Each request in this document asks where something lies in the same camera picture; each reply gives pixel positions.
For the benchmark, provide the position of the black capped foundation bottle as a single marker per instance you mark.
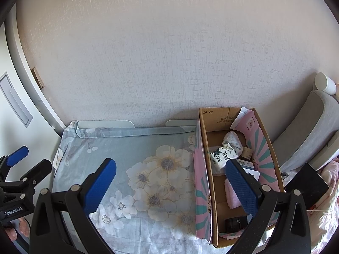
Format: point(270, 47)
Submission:
point(235, 223)

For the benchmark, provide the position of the pink folded towel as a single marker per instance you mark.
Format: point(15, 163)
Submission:
point(233, 193)

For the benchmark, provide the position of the person's left hand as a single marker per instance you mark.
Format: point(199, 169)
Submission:
point(16, 230)

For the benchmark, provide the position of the white rolled cloth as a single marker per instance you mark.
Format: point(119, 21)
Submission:
point(233, 139)

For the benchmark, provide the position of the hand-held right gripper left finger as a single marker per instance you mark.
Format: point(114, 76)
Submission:
point(102, 187)

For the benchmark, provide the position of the white cylinder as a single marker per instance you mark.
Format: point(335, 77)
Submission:
point(325, 83)

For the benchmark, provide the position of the white curved door frame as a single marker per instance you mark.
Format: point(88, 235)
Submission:
point(29, 84)

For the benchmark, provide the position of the pink printed cardboard box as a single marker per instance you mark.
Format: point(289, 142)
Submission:
point(264, 148)

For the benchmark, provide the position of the beige paper tag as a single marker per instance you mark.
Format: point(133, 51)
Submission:
point(247, 152)

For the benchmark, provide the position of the white bed guard panel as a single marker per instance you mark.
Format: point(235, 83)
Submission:
point(182, 123)
point(106, 124)

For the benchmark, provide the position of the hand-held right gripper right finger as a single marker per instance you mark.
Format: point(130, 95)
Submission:
point(242, 187)

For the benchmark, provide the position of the brown cardboard scrap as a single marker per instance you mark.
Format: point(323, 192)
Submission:
point(38, 78)

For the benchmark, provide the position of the black flat tablet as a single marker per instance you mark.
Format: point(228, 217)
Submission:
point(307, 187)

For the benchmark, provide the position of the blue and white carton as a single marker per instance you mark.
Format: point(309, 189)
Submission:
point(249, 168)

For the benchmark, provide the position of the floral bed sheet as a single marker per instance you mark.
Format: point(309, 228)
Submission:
point(132, 150)

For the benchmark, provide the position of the pink blanket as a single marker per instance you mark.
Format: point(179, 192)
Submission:
point(328, 185)

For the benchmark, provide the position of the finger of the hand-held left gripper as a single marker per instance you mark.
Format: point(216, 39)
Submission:
point(17, 156)
point(37, 171)

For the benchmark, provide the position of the floral tissue pack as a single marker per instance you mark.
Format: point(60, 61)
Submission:
point(223, 155)

